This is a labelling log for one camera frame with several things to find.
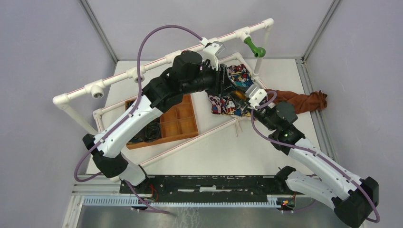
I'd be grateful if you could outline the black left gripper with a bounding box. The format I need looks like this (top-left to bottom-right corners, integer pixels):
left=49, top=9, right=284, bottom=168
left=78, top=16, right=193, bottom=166
left=182, top=59, right=238, bottom=98

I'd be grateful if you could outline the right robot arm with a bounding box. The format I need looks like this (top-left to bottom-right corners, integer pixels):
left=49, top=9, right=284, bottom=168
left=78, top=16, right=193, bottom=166
left=236, top=98, right=380, bottom=228

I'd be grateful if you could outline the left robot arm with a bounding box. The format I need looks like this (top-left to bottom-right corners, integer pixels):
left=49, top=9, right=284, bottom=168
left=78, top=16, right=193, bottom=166
left=83, top=51, right=235, bottom=193

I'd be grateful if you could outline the green plastic water faucet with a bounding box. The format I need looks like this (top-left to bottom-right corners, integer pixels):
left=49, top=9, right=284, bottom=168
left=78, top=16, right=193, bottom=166
left=243, top=37, right=266, bottom=58

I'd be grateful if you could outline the comic print cloth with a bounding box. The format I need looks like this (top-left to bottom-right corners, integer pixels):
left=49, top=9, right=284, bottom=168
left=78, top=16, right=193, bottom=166
left=208, top=64, right=255, bottom=117

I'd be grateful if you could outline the brown cloth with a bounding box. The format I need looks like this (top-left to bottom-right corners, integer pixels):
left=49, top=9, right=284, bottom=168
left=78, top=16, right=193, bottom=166
left=273, top=90, right=328, bottom=114

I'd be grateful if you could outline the wooden compartment tray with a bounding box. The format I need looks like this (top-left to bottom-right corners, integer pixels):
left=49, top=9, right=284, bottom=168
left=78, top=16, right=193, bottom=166
left=126, top=95, right=199, bottom=150

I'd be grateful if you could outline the dark patterned rolled cloth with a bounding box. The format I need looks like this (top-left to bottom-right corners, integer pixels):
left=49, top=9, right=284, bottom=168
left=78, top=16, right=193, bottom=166
left=130, top=122, right=161, bottom=143

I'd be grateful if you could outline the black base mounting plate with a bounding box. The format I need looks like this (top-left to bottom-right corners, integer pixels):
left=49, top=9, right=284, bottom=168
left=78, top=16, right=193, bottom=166
left=134, top=175, right=299, bottom=203

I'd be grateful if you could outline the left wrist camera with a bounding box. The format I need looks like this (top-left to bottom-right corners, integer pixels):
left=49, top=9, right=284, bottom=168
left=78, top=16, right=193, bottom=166
left=200, top=38, right=225, bottom=71

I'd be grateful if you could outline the white pvc pipe frame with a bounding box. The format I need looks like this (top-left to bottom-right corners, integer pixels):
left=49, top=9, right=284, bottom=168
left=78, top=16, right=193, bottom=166
left=53, top=18, right=274, bottom=184

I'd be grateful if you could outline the white slotted cable duct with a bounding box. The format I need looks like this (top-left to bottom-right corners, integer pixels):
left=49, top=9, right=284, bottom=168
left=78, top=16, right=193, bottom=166
left=82, top=195, right=281, bottom=209

